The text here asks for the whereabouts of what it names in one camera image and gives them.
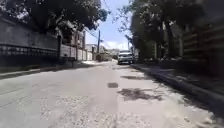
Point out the utility pole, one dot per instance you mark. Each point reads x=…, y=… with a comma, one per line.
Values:
x=98, y=41

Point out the house behind wall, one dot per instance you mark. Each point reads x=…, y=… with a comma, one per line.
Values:
x=75, y=36

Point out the grey concrete road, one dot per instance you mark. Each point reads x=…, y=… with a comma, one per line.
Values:
x=83, y=96

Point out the raised concrete sidewalk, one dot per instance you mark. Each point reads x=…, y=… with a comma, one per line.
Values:
x=186, y=81

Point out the large dark tree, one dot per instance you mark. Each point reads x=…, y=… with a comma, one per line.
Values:
x=56, y=13

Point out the row of shady trees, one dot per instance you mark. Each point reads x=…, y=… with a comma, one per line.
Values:
x=156, y=23

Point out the white boundary wall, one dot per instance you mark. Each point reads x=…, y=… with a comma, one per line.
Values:
x=75, y=52

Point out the dark slatted fence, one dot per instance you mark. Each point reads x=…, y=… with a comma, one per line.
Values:
x=203, y=45

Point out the grey concrete boundary wall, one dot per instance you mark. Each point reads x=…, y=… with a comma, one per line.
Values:
x=23, y=43

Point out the white car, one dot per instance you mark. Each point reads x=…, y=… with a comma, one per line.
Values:
x=125, y=56

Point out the concrete kerb strip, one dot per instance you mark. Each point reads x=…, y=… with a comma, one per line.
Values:
x=30, y=71

